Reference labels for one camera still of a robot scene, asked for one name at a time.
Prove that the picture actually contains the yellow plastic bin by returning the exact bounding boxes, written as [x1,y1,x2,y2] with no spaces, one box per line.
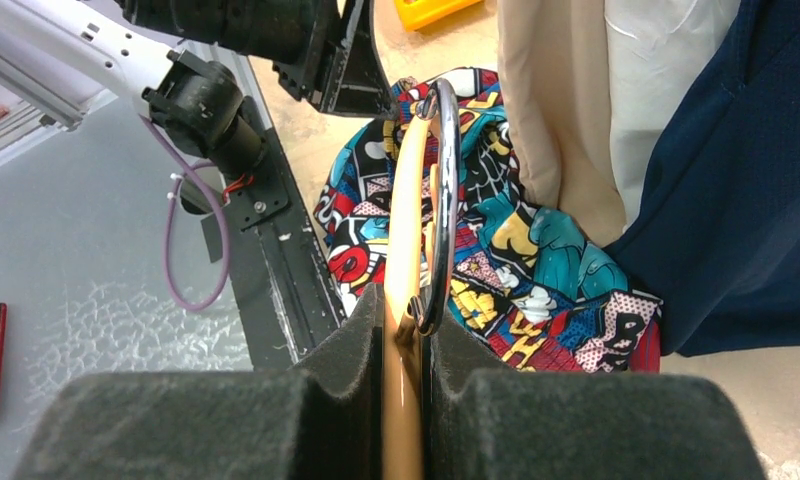
[393,0,481,31]

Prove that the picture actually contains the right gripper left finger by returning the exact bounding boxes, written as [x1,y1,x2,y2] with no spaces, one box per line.
[14,286,384,479]

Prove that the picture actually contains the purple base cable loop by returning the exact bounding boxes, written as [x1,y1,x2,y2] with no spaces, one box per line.
[141,115,232,314]

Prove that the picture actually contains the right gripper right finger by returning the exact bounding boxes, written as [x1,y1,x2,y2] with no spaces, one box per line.
[429,318,765,479]

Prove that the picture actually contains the navy hanging shorts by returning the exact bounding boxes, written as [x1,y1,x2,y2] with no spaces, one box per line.
[609,1,800,356]

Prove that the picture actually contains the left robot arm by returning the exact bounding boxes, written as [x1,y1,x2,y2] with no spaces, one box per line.
[0,1,399,177]

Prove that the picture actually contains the white hanging shorts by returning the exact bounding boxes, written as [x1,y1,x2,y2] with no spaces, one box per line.
[604,0,740,227]

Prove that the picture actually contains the beige hanging shorts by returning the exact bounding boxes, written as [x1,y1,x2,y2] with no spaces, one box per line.
[497,0,625,246]

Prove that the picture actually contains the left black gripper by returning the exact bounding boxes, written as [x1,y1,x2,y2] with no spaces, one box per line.
[273,0,397,118]

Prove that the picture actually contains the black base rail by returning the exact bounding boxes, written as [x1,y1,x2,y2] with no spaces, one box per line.
[223,97,345,369]

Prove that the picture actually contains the colourful comic print shorts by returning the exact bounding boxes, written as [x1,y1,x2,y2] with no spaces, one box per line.
[314,68,661,373]

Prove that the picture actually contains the wooden hanger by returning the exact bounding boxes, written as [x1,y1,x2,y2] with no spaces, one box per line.
[381,79,461,479]

